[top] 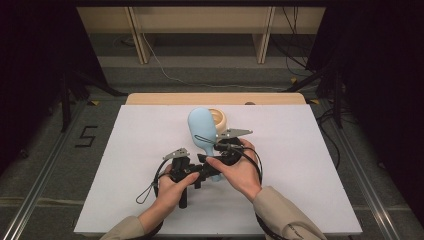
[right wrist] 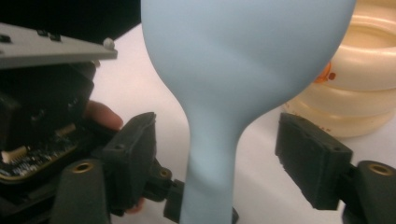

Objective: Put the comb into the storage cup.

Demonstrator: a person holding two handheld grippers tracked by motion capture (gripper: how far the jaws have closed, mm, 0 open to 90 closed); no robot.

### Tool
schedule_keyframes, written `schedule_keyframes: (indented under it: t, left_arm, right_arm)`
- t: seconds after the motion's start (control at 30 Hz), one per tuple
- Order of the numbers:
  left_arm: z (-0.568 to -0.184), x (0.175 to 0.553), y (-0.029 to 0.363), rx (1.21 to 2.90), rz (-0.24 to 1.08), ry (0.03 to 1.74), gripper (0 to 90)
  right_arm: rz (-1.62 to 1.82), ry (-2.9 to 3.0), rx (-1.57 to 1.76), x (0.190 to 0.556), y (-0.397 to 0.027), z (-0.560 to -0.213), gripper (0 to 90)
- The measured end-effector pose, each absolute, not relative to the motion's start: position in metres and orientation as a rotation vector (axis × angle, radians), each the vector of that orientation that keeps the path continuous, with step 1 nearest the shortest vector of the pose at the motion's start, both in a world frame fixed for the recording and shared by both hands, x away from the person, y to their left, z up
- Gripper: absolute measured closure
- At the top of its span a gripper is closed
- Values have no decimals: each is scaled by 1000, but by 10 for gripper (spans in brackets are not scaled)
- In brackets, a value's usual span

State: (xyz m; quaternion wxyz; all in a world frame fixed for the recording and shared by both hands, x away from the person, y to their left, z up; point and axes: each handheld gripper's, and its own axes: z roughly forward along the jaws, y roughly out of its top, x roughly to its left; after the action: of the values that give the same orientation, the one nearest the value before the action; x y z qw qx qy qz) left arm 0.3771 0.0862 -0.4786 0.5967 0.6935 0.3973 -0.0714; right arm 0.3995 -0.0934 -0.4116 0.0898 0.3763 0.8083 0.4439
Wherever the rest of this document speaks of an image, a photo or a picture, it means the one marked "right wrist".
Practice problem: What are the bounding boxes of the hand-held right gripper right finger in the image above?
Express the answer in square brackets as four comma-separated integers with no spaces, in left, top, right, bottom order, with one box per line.
[275,112,355,211]

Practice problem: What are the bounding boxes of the cream ribbed cup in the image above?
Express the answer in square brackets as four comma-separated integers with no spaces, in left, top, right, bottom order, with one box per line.
[281,0,396,139]

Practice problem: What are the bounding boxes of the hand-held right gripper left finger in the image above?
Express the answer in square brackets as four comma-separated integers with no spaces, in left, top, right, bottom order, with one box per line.
[101,111,157,217]

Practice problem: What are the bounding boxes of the light blue hairbrush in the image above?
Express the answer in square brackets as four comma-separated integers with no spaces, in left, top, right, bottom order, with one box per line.
[140,0,358,224]

